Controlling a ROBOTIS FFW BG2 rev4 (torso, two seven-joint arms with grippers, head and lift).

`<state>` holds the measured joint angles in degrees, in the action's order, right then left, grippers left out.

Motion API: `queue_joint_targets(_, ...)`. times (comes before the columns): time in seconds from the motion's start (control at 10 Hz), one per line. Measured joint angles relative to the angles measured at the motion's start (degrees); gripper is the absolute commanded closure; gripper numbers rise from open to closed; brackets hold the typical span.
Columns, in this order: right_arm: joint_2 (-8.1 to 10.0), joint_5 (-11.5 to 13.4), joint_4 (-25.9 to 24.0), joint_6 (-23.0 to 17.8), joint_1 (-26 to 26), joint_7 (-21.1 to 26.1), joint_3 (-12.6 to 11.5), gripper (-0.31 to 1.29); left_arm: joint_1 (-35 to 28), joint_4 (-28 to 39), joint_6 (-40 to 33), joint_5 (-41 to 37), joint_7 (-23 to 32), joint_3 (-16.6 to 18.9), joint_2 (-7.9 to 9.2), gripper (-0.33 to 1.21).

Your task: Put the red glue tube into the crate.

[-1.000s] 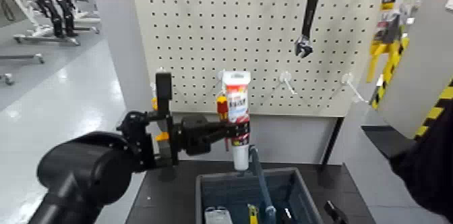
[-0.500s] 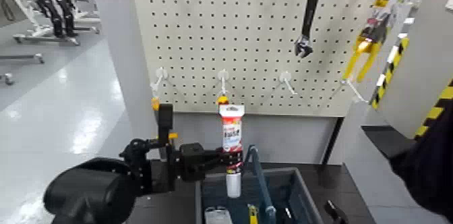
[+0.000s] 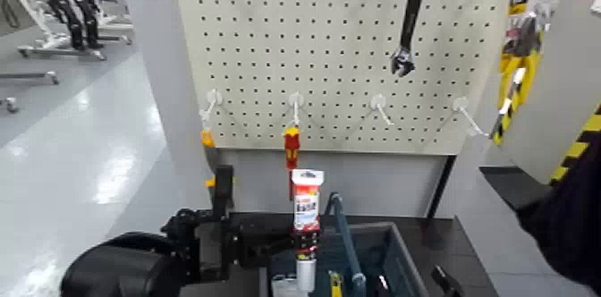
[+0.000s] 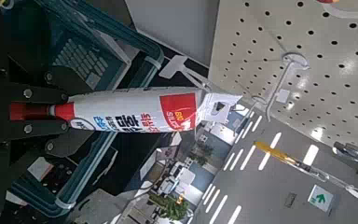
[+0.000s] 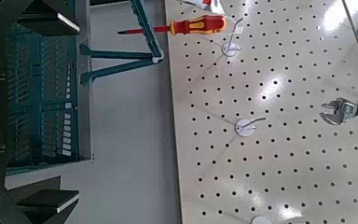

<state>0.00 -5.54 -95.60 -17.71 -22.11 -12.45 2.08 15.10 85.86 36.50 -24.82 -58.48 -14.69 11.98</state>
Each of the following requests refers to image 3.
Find black pegboard support post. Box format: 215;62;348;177
424;155;458;221

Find beige perforated pegboard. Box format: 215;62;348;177
174;0;529;157

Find red yellow screwdriver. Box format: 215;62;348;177
283;125;302;199

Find white robot stand frame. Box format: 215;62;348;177
16;7;135;63

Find grey panel with hazard tape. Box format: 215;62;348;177
488;0;601;185

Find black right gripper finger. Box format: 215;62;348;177
429;263;465;297

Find silver white packaged item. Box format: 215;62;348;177
272;274;301;297

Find grey partition panel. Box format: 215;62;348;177
123;0;216;217

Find small yellow tool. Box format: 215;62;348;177
328;270;345;297

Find white pegboard hook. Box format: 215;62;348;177
451;96;490;139
370;93;395;127
199;89;224;122
288;90;305;129

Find black background robot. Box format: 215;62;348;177
32;0;105;51

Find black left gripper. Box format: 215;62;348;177
227;217;322;272

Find red white glue tube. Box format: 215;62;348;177
290;168;326;293

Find teal crate handle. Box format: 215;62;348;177
321;191;368;297

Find teal and grey plastic crate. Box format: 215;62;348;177
258;221;429;297

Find yellow handled pliers in package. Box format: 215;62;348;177
497;0;561;110

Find black steel adjustable wrench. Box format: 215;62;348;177
390;0;427;78

